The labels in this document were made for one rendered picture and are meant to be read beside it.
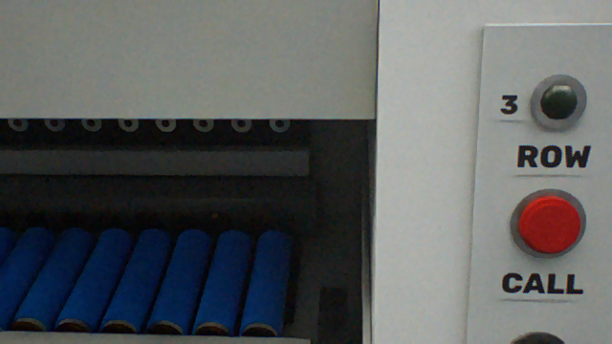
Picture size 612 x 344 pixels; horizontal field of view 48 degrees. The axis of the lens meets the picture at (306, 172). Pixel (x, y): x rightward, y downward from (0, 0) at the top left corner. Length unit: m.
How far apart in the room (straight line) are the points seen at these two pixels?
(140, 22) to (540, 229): 0.12
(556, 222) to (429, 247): 0.03
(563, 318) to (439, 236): 0.04
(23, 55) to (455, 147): 0.13
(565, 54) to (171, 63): 0.11
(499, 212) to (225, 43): 0.09
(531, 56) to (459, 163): 0.03
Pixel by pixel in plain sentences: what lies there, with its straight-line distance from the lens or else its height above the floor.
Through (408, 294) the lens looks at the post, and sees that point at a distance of 0.20.
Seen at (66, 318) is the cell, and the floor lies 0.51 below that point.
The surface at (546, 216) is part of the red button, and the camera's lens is 0.20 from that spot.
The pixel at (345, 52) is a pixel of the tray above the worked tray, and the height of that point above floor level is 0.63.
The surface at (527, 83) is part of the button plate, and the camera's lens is 0.19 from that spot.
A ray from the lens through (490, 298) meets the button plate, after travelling 0.21.
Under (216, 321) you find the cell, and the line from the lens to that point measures 0.30.
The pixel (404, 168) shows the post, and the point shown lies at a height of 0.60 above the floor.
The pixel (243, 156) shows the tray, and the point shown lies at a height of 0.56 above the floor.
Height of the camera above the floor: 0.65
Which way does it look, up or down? 15 degrees down
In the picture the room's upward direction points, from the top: 1 degrees counter-clockwise
